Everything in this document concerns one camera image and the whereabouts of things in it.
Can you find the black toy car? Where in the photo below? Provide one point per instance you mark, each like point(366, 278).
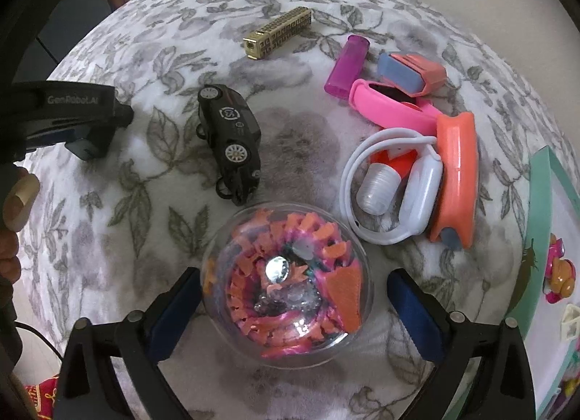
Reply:
point(231, 134)

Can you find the teal cardboard box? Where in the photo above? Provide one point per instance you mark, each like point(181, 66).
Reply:
point(539, 202)

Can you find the pink toy pup figure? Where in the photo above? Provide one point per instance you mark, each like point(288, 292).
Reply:
point(559, 270)

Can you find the small white toy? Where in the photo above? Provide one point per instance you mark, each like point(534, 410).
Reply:
point(572, 322)

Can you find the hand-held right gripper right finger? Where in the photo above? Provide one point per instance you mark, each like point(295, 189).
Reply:
point(414, 311)

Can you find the pink wristband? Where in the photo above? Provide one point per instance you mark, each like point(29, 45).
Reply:
point(380, 105)

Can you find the floral blanket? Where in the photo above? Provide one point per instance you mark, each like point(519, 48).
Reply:
point(136, 62)

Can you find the gold ribbed building model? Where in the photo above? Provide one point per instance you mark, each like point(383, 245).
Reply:
point(278, 32)

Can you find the red glue tube white cap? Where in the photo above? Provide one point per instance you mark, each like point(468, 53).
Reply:
point(380, 182)

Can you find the salmon and blue toy block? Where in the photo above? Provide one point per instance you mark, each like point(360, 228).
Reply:
point(410, 73)

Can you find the purple lighter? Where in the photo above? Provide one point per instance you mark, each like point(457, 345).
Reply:
point(346, 66)

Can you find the white smartwatch band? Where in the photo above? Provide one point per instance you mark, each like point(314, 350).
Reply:
point(426, 196)

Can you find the red printed cloth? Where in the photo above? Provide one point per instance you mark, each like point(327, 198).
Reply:
point(43, 399)

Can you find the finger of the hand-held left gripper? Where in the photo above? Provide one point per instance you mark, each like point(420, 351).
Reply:
point(122, 115)
point(90, 143)

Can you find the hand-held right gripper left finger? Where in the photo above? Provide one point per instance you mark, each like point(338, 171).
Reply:
point(174, 316)

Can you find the clear ball with orange dragon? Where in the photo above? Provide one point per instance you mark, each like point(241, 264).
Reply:
point(290, 284)

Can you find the person's left hand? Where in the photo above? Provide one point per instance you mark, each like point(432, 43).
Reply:
point(18, 202)

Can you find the salmon curved toy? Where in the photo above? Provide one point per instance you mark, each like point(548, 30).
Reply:
point(455, 175)

